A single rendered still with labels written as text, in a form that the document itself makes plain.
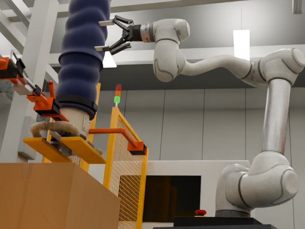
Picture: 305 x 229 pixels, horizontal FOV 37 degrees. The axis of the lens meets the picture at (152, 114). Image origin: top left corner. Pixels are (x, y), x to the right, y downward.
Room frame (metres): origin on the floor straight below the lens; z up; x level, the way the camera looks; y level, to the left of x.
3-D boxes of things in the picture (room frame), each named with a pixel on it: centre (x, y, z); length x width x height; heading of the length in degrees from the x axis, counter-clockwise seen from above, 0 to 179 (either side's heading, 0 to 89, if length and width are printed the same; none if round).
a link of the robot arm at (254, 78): (1.99, -0.51, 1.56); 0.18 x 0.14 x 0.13; 124
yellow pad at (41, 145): (2.13, 0.49, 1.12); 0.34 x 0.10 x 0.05; 163
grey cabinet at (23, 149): (3.41, 0.95, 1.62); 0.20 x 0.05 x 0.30; 164
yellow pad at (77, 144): (2.08, 0.31, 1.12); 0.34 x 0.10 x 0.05; 163
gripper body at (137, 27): (1.73, 0.12, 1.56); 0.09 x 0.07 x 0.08; 74
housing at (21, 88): (1.66, 0.53, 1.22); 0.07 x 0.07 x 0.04; 73
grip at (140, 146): (2.32, 0.06, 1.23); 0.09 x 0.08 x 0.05; 73
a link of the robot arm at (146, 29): (1.71, 0.05, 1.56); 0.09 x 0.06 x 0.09; 164
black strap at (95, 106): (2.11, 0.40, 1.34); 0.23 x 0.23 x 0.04
